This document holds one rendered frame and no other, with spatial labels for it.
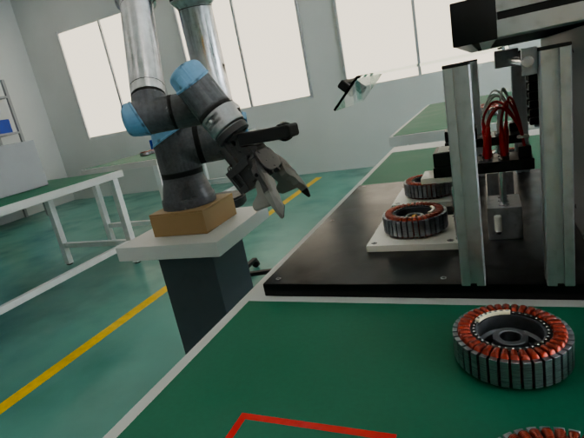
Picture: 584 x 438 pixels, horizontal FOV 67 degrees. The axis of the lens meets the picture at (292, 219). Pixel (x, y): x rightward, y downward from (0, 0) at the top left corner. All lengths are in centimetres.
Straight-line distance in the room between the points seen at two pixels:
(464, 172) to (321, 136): 531
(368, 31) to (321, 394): 530
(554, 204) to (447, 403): 27
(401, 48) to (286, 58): 144
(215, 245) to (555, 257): 75
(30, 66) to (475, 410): 858
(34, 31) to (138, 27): 750
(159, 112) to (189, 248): 35
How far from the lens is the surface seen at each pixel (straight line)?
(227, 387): 55
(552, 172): 59
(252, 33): 617
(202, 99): 89
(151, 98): 103
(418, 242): 77
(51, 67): 843
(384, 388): 50
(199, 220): 119
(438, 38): 552
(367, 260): 75
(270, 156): 89
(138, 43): 111
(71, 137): 839
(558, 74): 59
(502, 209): 78
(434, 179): 77
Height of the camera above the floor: 105
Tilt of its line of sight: 15 degrees down
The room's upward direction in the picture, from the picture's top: 11 degrees counter-clockwise
